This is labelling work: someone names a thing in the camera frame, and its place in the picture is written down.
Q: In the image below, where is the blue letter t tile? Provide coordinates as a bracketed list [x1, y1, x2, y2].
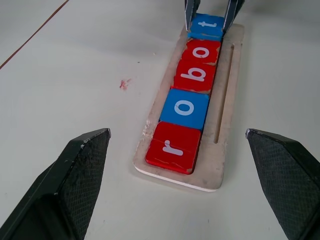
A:
[187, 12, 225, 42]

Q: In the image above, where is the red letter o tile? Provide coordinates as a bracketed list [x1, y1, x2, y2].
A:
[184, 39, 222, 66]

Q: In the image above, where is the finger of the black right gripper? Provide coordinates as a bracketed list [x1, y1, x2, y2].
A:
[222, 0, 246, 35]
[184, 0, 202, 32]

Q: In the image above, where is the blue letter o tile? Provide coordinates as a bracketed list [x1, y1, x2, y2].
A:
[159, 88, 210, 131]

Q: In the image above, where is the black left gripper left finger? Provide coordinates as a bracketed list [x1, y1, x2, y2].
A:
[0, 127, 112, 240]

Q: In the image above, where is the light wooden letter tray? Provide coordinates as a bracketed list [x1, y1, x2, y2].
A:
[132, 23, 245, 193]

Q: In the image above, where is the red letter b tile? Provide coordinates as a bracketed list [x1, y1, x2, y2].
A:
[171, 59, 218, 95]

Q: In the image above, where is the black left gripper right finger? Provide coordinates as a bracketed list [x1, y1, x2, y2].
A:
[245, 128, 320, 240]

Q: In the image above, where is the red letter r tile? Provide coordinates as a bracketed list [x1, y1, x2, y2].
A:
[144, 121, 202, 175]

